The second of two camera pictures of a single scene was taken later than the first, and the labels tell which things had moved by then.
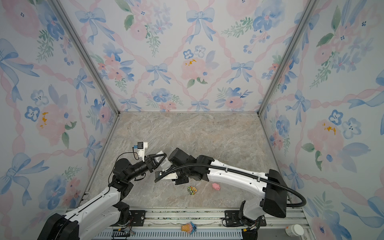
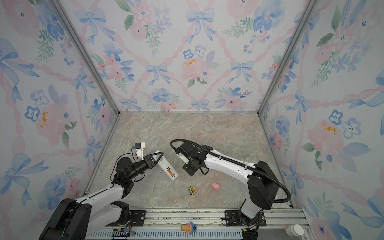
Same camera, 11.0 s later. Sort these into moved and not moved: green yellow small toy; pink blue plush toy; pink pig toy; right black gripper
Moved: right black gripper
Not moved: green yellow small toy; pink pig toy; pink blue plush toy
